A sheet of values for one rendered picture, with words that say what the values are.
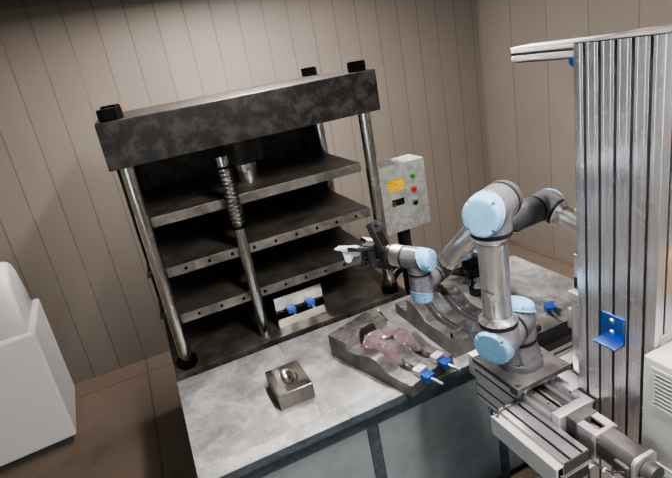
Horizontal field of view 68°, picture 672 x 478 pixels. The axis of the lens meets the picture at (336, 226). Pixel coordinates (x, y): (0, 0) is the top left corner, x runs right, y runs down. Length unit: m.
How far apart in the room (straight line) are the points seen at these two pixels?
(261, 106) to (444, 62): 2.93
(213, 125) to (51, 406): 2.25
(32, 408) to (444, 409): 2.58
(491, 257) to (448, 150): 3.68
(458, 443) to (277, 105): 1.74
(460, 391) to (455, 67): 3.44
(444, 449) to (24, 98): 3.42
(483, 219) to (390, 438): 1.18
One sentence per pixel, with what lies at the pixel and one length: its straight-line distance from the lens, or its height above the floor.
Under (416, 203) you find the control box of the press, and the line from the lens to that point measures 2.95.
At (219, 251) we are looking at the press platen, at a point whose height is 1.29.
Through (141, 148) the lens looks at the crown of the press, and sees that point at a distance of 2.31.
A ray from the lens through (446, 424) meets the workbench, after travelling 2.42.
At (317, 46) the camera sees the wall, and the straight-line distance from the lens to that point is 4.43.
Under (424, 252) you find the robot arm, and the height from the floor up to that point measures 1.47.
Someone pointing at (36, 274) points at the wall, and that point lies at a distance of 4.33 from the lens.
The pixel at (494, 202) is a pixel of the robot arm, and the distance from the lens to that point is 1.40.
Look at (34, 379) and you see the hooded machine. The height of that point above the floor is 0.54.
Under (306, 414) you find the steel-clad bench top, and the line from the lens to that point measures 2.12.
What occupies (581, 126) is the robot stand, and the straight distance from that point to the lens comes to 1.53.
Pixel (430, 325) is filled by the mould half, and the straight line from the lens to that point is 2.36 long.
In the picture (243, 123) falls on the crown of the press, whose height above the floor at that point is 1.88.
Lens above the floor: 2.11
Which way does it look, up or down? 19 degrees down
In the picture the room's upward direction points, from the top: 10 degrees counter-clockwise
